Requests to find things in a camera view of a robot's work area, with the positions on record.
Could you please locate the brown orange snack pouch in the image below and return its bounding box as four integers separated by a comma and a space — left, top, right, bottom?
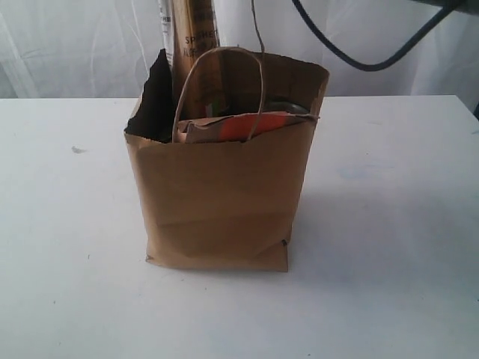
174, 111, 318, 144

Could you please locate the white backdrop curtain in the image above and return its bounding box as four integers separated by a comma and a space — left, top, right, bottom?
1, 1, 478, 103

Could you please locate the silver pull-tab tin can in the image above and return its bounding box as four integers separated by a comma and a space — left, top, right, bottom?
263, 101, 309, 114

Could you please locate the spaghetti pasta package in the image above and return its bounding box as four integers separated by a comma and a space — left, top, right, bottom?
156, 0, 229, 120

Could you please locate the black camera cable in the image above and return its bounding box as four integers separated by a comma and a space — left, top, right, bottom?
291, 0, 450, 70

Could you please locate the brown paper bag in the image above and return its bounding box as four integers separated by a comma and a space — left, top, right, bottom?
124, 44, 329, 271

